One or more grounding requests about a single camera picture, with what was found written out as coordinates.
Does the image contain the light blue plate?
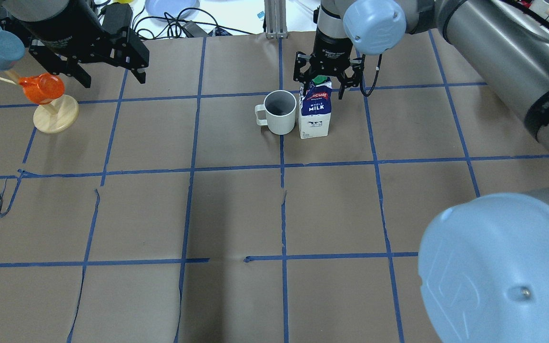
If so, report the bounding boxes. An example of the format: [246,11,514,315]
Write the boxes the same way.
[144,0,200,21]

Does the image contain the black power adapter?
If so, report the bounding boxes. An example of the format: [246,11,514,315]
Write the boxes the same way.
[101,2,133,35]

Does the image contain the white mug dark interior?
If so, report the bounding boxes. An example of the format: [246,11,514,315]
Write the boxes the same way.
[254,91,298,135]

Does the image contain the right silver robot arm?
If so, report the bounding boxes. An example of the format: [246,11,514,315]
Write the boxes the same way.
[282,29,549,343]

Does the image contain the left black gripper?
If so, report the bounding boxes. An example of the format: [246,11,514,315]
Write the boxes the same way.
[28,0,150,89]

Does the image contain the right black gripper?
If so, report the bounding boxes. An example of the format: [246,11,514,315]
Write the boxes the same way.
[293,29,364,100]

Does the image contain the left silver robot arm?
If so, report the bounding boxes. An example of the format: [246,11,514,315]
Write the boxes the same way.
[0,0,150,88]

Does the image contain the orange mug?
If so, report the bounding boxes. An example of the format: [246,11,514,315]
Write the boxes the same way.
[18,72,65,105]

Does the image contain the aluminium frame post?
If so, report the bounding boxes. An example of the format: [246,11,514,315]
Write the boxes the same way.
[264,0,288,39]

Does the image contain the blue white milk carton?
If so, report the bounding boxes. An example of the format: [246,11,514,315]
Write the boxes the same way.
[297,76,333,139]

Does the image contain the wooden mug tree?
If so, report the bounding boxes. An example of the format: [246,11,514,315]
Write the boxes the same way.
[0,70,79,134]

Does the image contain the blue mug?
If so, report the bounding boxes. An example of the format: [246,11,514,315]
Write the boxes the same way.
[0,29,25,71]

